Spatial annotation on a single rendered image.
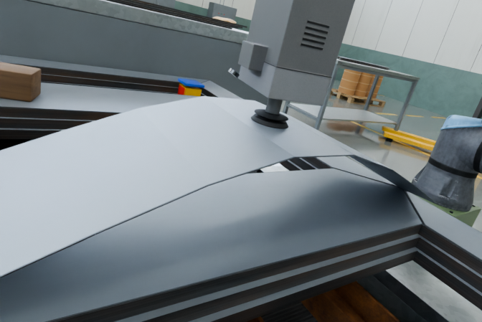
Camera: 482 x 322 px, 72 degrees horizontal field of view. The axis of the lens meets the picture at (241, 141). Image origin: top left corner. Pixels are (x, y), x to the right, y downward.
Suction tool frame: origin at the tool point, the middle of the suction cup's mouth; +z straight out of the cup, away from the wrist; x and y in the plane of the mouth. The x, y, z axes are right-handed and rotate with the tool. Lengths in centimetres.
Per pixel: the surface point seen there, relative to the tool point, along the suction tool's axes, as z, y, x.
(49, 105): 10.1, -33.4, -25.4
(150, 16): -7, -82, -5
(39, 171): 4.6, 2.4, -21.7
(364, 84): 57, -595, 553
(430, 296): 29, 1, 43
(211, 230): 10.2, 3.9, -5.6
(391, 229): 10.4, 4.8, 19.5
